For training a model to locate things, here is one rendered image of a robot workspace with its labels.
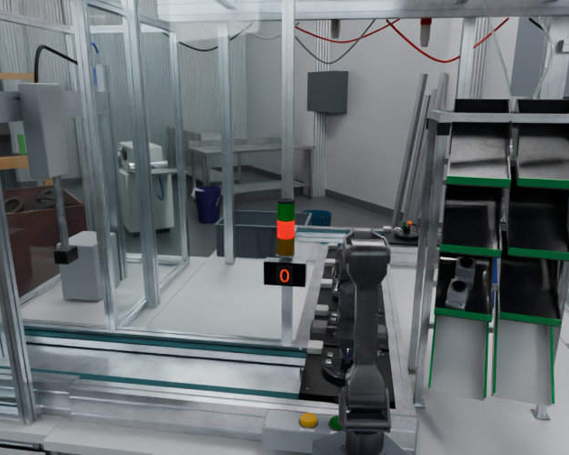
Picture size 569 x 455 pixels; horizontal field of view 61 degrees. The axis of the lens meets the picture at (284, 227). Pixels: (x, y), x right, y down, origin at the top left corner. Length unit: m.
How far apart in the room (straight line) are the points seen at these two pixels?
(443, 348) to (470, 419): 0.23
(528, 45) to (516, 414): 4.17
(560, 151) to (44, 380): 1.43
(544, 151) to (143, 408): 1.18
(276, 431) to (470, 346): 0.53
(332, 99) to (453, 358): 6.43
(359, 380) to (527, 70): 4.56
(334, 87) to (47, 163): 6.14
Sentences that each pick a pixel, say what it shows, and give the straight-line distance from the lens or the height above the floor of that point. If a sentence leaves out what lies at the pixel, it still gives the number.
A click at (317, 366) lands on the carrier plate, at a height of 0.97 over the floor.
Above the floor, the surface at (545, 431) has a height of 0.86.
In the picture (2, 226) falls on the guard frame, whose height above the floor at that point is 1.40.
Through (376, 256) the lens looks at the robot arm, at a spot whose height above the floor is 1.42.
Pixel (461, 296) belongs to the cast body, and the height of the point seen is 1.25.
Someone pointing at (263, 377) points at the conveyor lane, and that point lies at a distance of 1.45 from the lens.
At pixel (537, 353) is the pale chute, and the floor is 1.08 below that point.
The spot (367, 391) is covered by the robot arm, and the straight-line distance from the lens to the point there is 0.92.
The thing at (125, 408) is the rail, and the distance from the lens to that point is 1.39.
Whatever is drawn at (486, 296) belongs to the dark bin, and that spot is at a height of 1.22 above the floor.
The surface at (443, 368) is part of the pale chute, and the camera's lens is 1.33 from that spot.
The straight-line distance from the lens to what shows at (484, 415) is 1.51.
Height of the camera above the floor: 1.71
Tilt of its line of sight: 16 degrees down
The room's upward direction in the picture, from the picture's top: straight up
